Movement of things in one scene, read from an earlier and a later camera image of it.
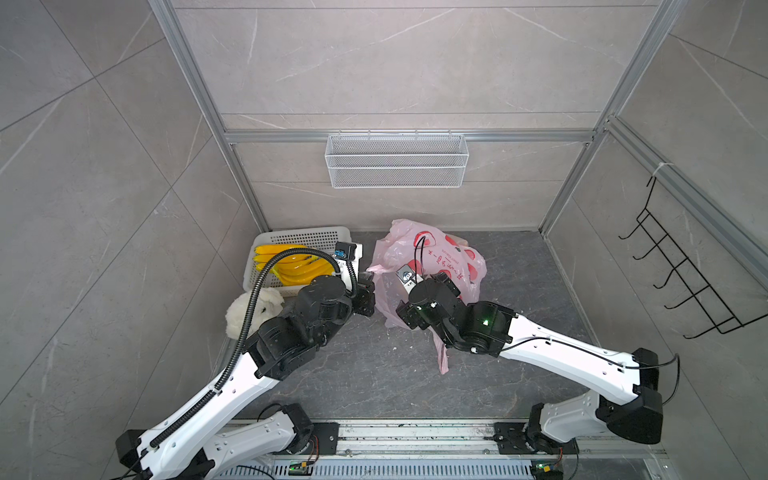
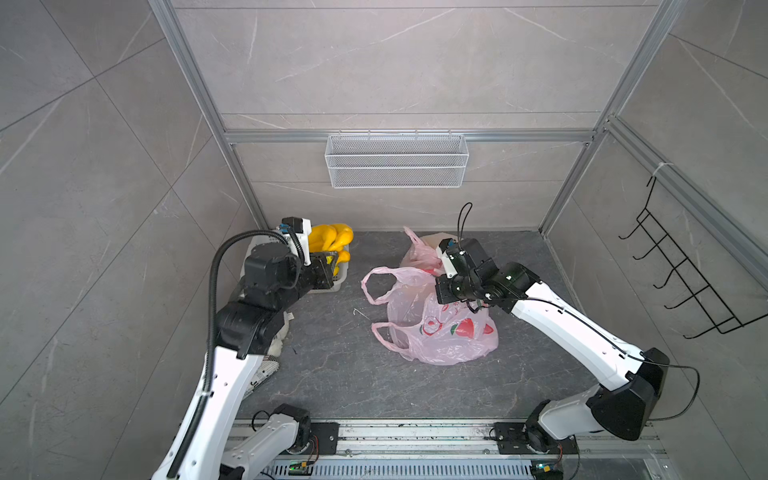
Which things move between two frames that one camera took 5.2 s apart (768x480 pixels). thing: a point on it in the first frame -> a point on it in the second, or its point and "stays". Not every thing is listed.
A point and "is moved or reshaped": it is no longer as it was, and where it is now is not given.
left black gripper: x=358 y=297 -> x=319 y=277
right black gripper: x=409 y=315 -> x=442 y=294
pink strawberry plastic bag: x=437 y=254 is moved or reshaped
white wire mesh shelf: x=396 y=161 stays
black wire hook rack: x=681 y=265 stays
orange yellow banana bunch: x=293 y=269 is moved or reshaped
